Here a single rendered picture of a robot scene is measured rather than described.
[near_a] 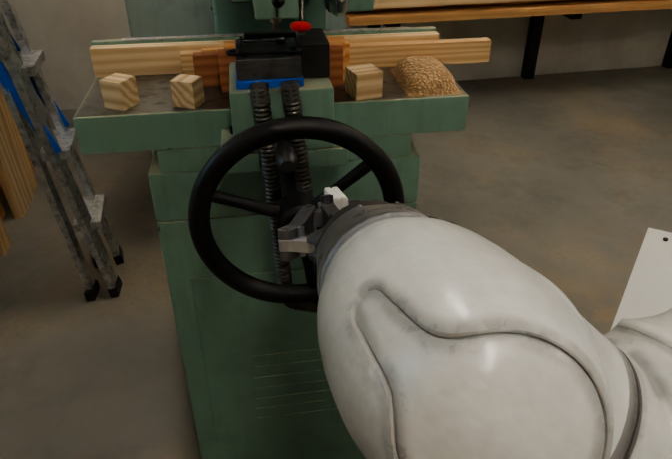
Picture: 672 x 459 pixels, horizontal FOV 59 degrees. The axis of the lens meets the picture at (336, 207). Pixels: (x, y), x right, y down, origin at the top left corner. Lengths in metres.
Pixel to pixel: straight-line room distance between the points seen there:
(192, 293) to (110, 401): 0.69
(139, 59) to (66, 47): 2.41
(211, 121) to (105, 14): 2.51
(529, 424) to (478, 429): 0.02
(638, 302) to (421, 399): 0.77
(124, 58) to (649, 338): 0.92
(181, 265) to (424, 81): 0.51
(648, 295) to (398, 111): 0.45
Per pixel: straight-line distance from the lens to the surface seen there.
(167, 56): 1.07
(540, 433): 0.21
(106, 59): 1.09
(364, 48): 1.06
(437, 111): 0.96
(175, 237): 1.02
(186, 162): 0.95
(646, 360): 0.33
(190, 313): 1.12
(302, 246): 0.45
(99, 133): 0.95
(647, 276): 1.01
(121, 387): 1.75
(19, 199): 2.58
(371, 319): 0.23
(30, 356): 1.93
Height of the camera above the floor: 1.24
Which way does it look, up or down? 32 degrees down
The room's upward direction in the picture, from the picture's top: straight up
